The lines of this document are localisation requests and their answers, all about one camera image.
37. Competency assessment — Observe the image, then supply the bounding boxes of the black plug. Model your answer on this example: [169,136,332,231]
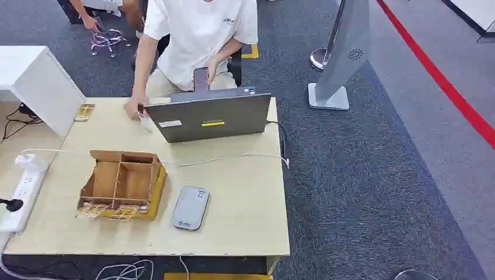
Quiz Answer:
[0,198,24,213]

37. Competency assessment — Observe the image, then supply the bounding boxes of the person in white shirt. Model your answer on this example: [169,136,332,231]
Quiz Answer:
[123,0,259,121]

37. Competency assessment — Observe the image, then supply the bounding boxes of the white furniture with dark edge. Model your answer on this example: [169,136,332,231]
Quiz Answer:
[441,0,495,40]

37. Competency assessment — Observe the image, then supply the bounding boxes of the round metal ring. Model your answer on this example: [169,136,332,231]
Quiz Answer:
[393,269,440,280]

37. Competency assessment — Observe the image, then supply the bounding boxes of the black laptop cable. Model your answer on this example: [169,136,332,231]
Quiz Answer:
[266,120,288,160]

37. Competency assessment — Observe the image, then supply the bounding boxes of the red floor tape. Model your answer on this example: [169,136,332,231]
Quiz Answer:
[375,0,495,150]

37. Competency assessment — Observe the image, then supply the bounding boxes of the white power strip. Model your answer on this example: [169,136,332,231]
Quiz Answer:
[0,154,48,235]

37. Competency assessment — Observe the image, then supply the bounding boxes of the thin white cable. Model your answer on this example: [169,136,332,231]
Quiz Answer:
[179,255,191,280]

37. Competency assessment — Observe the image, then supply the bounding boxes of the white cabinet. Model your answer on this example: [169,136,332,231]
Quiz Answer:
[0,45,86,138]

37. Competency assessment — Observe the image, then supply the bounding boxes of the coiled white cables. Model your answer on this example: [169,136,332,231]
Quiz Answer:
[95,259,155,280]

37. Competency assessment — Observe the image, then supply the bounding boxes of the long white cable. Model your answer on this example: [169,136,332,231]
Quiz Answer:
[19,148,290,170]

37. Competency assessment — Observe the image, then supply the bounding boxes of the dark smartphone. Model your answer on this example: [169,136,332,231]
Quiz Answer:
[193,66,210,92]

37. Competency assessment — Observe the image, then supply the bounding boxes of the yellow floor marker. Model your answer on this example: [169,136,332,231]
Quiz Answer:
[241,44,260,60]

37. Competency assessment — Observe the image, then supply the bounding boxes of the wooden divided card box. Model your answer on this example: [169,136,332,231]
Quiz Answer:
[76,149,168,222]

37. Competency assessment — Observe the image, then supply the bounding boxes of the grey laptop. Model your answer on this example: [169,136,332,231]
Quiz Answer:
[144,85,272,144]

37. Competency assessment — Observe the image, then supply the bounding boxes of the grey power bank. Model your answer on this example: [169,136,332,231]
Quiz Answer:
[171,186,211,232]

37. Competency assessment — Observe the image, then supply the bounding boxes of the chrome stanchion post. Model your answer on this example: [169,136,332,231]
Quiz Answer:
[309,0,347,72]

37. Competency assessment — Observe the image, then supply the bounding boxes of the white card with lanyard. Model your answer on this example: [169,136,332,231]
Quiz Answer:
[137,110,156,135]

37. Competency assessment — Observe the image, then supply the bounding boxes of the person crouching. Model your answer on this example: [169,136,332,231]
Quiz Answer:
[68,0,145,32]

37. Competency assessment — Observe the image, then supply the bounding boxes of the yellow board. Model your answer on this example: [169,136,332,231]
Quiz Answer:
[163,272,274,280]

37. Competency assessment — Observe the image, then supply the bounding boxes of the black cable with adapter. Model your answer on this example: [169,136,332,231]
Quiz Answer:
[2,103,44,141]

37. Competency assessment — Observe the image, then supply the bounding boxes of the grey kiosk stand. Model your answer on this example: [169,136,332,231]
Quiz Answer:
[308,0,371,111]

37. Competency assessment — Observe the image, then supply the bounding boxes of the gold patterned card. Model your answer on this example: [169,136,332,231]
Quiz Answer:
[107,206,140,222]
[75,204,111,221]

